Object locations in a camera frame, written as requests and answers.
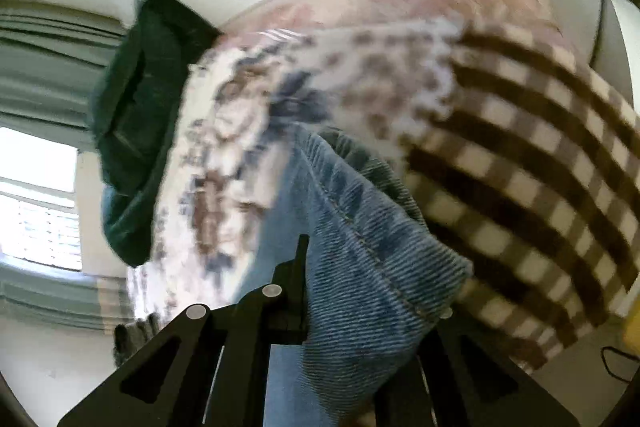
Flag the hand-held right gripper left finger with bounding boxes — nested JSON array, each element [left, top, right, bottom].
[[56, 234, 310, 427]]

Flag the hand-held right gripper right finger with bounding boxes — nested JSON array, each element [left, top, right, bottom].
[[372, 304, 581, 427]]

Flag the blue denim pants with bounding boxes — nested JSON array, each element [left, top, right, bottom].
[[239, 123, 475, 427]]

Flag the floral patterned cloth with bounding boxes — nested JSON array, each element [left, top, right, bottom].
[[125, 24, 461, 333]]

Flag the yellow object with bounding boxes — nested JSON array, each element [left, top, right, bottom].
[[620, 307, 640, 358]]

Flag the brown checkered blanket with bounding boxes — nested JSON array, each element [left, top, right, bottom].
[[345, 19, 640, 370]]

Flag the dark green garment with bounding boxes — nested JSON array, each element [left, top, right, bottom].
[[89, 0, 221, 267]]

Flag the window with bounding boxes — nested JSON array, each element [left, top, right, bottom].
[[0, 126, 83, 272]]

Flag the grey green curtain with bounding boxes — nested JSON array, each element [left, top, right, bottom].
[[0, 0, 126, 152]]

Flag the black cable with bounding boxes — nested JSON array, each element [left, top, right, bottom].
[[600, 346, 632, 380]]

